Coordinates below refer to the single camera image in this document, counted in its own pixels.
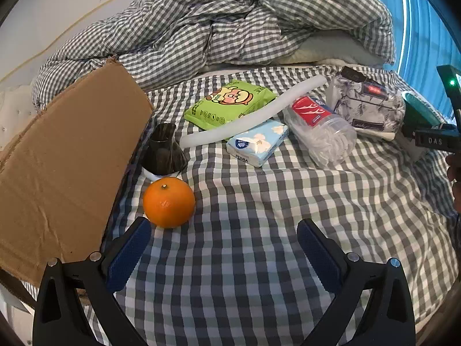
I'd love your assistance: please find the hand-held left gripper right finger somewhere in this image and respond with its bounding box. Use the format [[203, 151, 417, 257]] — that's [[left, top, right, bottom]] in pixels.
[[297, 219, 416, 346]]

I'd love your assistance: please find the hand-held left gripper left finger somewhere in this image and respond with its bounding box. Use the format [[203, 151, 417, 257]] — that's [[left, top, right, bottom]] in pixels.
[[32, 217, 152, 346]]

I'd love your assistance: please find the teal round container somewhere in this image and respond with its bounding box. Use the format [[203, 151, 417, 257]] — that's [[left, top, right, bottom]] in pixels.
[[401, 92, 445, 130]]

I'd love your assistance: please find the orange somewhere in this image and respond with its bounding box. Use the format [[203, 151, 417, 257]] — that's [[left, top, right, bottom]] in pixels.
[[143, 177, 196, 229]]

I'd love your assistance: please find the brown cardboard box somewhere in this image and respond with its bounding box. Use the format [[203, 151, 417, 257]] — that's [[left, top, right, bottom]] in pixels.
[[0, 56, 155, 307]]

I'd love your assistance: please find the blue tissue pack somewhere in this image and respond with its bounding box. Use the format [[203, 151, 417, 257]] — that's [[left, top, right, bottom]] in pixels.
[[226, 120, 289, 168]]

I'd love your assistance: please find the clear cotton swab container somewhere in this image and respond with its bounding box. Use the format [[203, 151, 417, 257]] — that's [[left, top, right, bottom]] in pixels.
[[283, 95, 357, 169]]

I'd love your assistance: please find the person's right hand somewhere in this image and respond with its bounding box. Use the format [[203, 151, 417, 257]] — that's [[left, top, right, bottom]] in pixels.
[[447, 151, 461, 213]]

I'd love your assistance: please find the floral fabric pouch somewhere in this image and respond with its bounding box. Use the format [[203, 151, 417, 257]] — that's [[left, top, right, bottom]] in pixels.
[[326, 65, 407, 141]]

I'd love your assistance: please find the grey checkered bed sheet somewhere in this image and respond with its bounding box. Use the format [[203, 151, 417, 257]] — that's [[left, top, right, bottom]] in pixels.
[[83, 65, 461, 346]]

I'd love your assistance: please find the black glossy cone nozzle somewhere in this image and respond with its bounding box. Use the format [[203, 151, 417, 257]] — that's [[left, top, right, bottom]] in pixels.
[[141, 123, 188, 183]]

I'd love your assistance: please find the blue curtain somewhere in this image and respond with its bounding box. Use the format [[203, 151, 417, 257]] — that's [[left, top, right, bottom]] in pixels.
[[342, 0, 461, 123]]

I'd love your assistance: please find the white pillow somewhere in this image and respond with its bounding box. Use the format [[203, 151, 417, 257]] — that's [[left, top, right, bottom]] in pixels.
[[202, 31, 388, 73]]

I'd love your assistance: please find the white foam tube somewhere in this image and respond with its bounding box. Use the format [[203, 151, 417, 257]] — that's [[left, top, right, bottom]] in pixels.
[[179, 75, 328, 149]]

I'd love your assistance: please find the green wet wipes pack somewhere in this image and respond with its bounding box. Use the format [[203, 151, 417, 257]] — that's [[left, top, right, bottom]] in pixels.
[[183, 79, 278, 132]]

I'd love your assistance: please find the white padded headboard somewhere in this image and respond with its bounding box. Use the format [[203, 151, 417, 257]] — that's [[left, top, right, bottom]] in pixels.
[[0, 84, 49, 148]]

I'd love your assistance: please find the grey checkered duvet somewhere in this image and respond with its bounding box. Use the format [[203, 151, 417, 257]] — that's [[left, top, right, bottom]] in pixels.
[[32, 0, 396, 116]]

